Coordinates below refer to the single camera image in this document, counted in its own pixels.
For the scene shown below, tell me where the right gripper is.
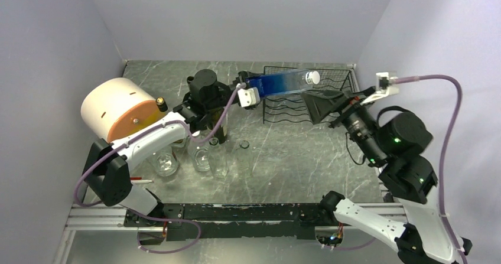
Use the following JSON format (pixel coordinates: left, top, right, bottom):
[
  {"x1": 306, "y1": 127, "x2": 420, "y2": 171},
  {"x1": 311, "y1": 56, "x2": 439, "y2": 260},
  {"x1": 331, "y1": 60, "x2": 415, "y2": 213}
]
[{"x1": 300, "y1": 85, "x2": 386, "y2": 165}]

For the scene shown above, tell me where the clear slim glass bottle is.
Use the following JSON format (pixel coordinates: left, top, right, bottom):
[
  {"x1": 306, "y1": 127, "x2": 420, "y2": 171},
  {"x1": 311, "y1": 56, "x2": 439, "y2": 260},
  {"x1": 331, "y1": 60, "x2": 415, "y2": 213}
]
[{"x1": 209, "y1": 137, "x2": 229, "y2": 178}]

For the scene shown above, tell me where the small clear glass bottle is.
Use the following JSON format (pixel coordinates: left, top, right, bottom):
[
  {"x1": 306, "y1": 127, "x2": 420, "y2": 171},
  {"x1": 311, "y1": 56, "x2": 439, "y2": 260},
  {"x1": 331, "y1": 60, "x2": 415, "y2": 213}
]
[{"x1": 235, "y1": 140, "x2": 253, "y2": 177}]

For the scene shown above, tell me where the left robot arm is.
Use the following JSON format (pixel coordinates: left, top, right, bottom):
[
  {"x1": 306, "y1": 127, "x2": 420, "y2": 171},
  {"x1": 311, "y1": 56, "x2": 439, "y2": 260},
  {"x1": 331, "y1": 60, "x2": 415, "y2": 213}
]
[{"x1": 76, "y1": 69, "x2": 259, "y2": 226}]

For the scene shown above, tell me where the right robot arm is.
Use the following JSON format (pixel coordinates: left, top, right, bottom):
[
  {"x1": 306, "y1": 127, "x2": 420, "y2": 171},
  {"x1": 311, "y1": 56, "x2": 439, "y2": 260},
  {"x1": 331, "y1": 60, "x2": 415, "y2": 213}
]
[{"x1": 301, "y1": 88, "x2": 472, "y2": 263}]

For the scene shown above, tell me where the dark green wine bottle rear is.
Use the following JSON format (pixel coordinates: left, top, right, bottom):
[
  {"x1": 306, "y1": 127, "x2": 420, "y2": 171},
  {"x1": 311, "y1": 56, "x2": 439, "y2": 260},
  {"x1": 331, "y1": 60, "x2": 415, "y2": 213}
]
[{"x1": 186, "y1": 76, "x2": 194, "y2": 93}]

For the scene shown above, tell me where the dark green wine bottle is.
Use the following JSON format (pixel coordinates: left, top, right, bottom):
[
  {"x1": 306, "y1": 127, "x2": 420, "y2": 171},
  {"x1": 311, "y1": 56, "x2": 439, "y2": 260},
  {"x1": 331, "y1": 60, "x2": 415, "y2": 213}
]
[
  {"x1": 208, "y1": 107, "x2": 227, "y2": 144},
  {"x1": 186, "y1": 76, "x2": 194, "y2": 93}
]

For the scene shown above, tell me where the dark green wine bottle front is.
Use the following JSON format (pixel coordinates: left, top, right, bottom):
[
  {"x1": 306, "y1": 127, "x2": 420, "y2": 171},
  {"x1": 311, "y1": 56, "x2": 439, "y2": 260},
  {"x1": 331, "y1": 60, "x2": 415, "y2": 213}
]
[{"x1": 208, "y1": 107, "x2": 227, "y2": 144}]

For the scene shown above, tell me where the clear bottle white cap middle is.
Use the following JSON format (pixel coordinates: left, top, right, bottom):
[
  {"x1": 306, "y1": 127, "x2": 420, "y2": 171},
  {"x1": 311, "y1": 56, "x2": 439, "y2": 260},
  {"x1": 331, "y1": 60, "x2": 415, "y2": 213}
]
[{"x1": 187, "y1": 138, "x2": 210, "y2": 172}]

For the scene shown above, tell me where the clear bottle with label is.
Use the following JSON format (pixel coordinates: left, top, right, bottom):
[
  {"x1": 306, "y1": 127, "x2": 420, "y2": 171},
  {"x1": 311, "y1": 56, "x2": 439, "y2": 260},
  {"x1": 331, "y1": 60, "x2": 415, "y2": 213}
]
[{"x1": 171, "y1": 138, "x2": 187, "y2": 148}]

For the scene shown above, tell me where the clear round bottle white cap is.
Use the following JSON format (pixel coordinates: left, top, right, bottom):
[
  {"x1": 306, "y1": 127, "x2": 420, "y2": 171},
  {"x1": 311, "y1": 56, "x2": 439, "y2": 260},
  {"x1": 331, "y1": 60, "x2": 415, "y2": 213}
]
[{"x1": 152, "y1": 145, "x2": 179, "y2": 177}]

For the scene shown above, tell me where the white and orange drum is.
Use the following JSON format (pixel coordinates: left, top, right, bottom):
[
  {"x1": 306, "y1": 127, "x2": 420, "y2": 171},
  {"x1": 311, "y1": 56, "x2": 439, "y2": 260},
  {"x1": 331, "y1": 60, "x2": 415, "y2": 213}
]
[{"x1": 80, "y1": 77, "x2": 165, "y2": 142}]

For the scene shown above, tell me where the white pen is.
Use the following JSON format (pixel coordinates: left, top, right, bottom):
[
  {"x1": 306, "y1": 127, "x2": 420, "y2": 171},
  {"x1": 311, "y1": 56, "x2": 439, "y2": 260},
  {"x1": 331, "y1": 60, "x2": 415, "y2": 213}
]
[{"x1": 131, "y1": 180, "x2": 154, "y2": 184}]

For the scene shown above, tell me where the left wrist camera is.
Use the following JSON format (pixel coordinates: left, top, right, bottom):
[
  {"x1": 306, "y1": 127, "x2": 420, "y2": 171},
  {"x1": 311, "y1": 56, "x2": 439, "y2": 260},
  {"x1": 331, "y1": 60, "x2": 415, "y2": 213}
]
[{"x1": 237, "y1": 87, "x2": 261, "y2": 107}]

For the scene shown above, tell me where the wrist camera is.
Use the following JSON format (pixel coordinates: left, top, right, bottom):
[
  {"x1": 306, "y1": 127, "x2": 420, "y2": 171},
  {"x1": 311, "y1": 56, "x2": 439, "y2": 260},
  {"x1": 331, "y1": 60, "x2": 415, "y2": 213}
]
[
  {"x1": 237, "y1": 87, "x2": 261, "y2": 107},
  {"x1": 361, "y1": 71, "x2": 399, "y2": 105}
]

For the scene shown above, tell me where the black wire wine rack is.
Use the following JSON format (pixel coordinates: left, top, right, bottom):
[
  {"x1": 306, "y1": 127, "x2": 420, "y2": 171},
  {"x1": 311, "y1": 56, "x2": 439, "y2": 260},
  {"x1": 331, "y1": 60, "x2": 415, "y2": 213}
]
[{"x1": 262, "y1": 66, "x2": 357, "y2": 125}]

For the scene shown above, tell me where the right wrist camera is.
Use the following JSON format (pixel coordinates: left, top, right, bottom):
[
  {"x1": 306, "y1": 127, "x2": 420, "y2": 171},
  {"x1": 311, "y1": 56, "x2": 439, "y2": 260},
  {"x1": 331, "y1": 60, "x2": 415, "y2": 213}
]
[{"x1": 361, "y1": 71, "x2": 399, "y2": 105}]

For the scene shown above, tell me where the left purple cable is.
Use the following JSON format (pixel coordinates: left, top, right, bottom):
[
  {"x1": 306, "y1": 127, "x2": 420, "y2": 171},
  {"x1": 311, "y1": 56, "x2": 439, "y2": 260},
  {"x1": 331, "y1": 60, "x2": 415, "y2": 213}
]
[{"x1": 73, "y1": 83, "x2": 248, "y2": 208}]

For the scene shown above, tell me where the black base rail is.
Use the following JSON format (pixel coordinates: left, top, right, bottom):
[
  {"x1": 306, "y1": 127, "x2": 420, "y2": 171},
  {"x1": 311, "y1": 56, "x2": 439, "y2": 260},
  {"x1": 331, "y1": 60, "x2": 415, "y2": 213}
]
[{"x1": 123, "y1": 203, "x2": 339, "y2": 241}]

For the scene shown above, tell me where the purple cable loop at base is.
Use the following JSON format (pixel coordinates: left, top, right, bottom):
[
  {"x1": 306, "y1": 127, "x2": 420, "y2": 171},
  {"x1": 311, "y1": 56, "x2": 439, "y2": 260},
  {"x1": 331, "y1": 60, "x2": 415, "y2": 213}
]
[{"x1": 136, "y1": 219, "x2": 202, "y2": 255}]

